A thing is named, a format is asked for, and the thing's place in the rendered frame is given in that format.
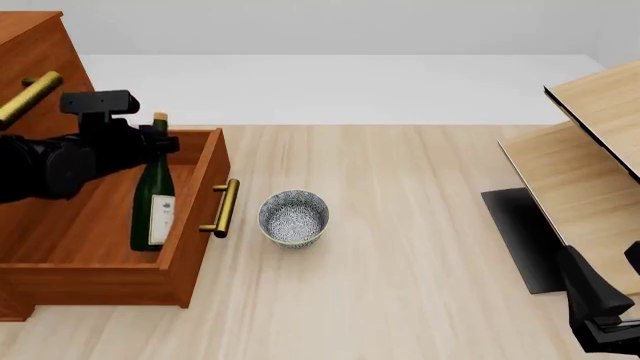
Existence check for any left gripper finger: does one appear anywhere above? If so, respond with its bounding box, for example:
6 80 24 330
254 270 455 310
145 129 181 155

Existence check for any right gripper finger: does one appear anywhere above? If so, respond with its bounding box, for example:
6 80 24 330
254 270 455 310
623 239 640 276
556 244 637 323

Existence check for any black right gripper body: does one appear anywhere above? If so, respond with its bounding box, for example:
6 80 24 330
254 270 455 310
569 313 640 356

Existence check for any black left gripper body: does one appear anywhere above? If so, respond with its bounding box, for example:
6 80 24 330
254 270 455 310
102 123 151 174

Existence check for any dark green wine bottle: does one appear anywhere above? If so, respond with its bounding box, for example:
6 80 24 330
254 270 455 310
129 111 177 253

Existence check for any open wooden drawer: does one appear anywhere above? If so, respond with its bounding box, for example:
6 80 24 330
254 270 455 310
0 126 232 310

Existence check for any closed wooden drawer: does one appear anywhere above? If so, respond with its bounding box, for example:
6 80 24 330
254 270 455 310
0 35 96 139

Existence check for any wooden cabinet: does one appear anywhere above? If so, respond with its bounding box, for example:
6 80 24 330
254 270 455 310
0 10 96 323

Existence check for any pale wooden rack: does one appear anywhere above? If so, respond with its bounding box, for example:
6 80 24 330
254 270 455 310
496 58 640 297

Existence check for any blue patterned bowl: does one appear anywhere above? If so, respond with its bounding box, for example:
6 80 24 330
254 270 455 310
257 189 331 251

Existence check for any short brass drawer handle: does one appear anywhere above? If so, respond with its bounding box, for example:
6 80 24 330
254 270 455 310
198 178 241 240

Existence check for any long brass drawer handle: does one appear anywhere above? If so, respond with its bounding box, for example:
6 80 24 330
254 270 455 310
0 70 65 131

